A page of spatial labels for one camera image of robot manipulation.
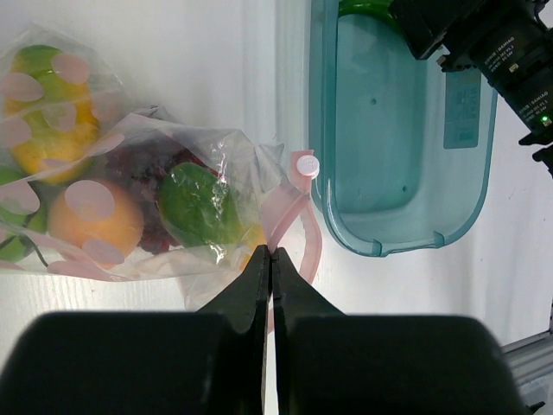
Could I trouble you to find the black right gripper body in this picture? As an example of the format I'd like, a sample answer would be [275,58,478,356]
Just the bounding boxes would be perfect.
[389,0,548,61]

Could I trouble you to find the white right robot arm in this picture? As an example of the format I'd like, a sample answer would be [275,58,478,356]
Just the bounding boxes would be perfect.
[389,0,552,167]

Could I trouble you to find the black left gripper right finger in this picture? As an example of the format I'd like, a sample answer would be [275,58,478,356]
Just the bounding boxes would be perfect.
[271,249,525,414]

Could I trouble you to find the clear zip top bag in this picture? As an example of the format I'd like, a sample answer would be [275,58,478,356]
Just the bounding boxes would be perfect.
[1,25,322,310]

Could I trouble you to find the green toy chili pepper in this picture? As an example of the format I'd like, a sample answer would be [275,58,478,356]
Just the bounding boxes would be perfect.
[338,0,396,27]

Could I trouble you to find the orange toy peach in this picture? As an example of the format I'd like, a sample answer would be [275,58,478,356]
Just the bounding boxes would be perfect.
[48,179,144,267]

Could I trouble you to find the toy mango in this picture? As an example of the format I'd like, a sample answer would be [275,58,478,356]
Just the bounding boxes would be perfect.
[1,44,99,184]
[156,162,266,268]

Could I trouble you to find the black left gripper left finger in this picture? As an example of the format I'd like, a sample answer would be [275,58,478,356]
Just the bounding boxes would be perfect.
[1,246,270,414]

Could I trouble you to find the aluminium rail base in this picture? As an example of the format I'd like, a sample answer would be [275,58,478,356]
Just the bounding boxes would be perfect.
[502,312,552,386]

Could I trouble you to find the teal plastic tray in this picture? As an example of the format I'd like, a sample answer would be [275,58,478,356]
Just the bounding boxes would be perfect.
[276,0,499,259]

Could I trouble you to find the purple toy grape bunch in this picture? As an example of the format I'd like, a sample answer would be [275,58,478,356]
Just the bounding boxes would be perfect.
[105,140,205,255]

